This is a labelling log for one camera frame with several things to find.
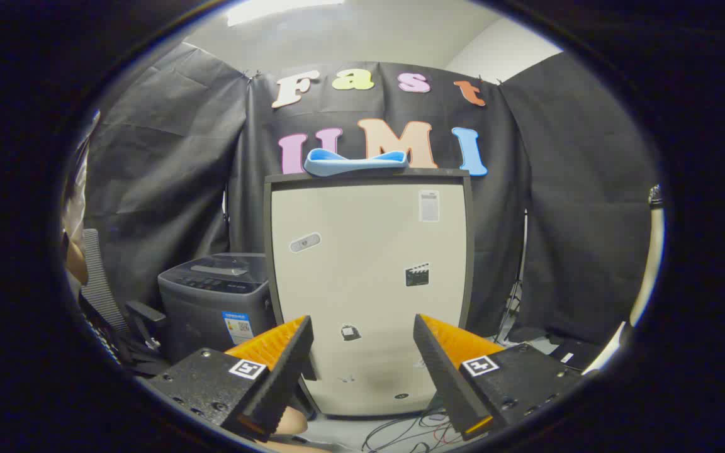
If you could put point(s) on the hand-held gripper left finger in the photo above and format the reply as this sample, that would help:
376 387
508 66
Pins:
284 371

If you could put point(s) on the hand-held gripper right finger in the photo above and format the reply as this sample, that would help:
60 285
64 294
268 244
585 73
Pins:
444 371

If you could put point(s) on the grey washing machine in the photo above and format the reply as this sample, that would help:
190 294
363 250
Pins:
202 311

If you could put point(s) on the light blue shirt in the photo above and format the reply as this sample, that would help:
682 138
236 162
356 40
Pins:
350 165

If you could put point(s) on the black backdrop stand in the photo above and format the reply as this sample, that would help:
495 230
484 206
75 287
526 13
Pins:
513 302

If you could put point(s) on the black box with white label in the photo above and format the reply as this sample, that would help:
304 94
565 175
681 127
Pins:
579 353

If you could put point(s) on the grey office chair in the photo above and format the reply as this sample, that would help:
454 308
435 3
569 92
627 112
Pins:
101 283

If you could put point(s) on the black backdrop cloth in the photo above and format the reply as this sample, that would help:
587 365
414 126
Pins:
167 189

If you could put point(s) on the white curved bar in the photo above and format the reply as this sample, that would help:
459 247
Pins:
651 264

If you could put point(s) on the beige cabinet with dark frame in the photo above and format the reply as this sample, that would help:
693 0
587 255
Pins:
362 264

